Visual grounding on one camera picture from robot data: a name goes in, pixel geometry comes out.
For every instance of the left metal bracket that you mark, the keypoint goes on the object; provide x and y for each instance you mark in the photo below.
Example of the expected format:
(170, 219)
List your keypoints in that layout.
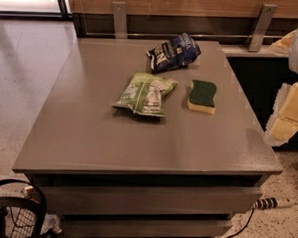
(120, 19)

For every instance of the green yellow sponge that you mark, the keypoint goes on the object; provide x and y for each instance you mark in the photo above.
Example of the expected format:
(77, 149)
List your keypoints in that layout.
(201, 96)

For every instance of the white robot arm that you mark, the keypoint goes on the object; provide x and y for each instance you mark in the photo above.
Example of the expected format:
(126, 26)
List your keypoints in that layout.
(293, 56)

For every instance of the right metal bracket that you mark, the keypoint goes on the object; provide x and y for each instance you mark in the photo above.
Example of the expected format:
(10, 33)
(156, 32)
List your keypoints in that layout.
(255, 40)

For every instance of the striped power plug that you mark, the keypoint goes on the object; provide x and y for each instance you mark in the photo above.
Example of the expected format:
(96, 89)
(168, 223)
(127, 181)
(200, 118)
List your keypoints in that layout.
(273, 203)

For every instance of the metal bracket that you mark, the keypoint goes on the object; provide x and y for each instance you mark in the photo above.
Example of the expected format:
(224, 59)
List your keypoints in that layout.
(120, 19)
(255, 40)

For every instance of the green chip bag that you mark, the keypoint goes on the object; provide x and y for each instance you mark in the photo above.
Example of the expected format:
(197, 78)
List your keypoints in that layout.
(145, 93)

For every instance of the blue chip bag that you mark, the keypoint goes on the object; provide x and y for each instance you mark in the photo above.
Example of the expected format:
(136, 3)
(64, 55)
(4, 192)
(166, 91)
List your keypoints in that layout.
(176, 53)

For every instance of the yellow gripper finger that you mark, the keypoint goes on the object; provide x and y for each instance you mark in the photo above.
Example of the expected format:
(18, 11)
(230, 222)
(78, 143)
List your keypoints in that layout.
(282, 125)
(282, 46)

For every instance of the black wire basket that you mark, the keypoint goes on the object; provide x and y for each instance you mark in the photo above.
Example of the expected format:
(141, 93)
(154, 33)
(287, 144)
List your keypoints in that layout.
(22, 216)

